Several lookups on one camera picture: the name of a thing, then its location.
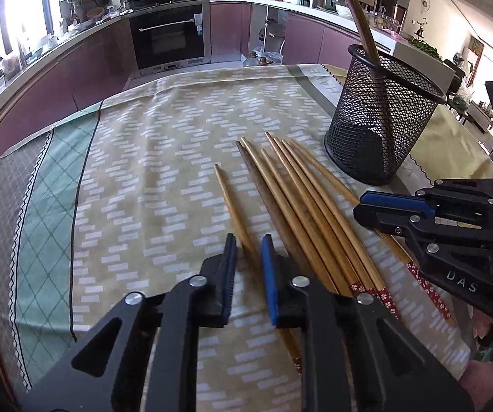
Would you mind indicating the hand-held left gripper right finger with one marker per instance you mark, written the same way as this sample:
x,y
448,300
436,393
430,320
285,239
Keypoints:
x,y
270,279

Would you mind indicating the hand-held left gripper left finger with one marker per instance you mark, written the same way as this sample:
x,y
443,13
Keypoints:
x,y
230,274

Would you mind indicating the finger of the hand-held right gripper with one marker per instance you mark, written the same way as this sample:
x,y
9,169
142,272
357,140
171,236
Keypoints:
x,y
383,219
396,202

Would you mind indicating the black mesh utensil holder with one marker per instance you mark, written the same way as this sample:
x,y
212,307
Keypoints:
x,y
371,137

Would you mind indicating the single red-ended wooden chopstick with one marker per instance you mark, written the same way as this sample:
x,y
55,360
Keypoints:
x,y
355,6
229,199

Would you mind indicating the bunch of wooden chopsticks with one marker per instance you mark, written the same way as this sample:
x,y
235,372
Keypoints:
x,y
298,206

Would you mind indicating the patterned beige green tablecloth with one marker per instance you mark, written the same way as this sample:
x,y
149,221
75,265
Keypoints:
x,y
152,137

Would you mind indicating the clear plastic bag with bottles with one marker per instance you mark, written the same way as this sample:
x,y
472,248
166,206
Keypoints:
x,y
261,59

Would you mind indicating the built-in black oven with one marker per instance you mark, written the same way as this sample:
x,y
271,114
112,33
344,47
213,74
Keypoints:
x,y
167,36

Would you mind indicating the pink lower kitchen cabinets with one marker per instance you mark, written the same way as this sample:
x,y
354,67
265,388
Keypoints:
x,y
79,68

